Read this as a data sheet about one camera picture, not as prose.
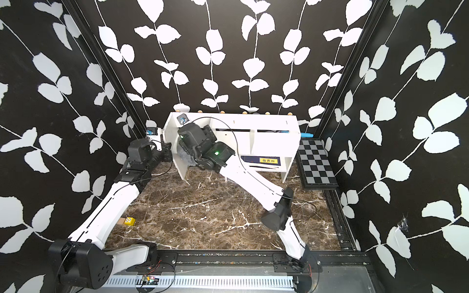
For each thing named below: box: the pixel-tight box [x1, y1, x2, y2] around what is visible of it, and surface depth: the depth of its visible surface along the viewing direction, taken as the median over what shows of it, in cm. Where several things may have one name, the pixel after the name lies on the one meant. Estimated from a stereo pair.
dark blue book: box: [240, 155, 281, 167], surface depth 92 cm
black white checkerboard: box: [296, 137, 339, 190], surface depth 103 cm
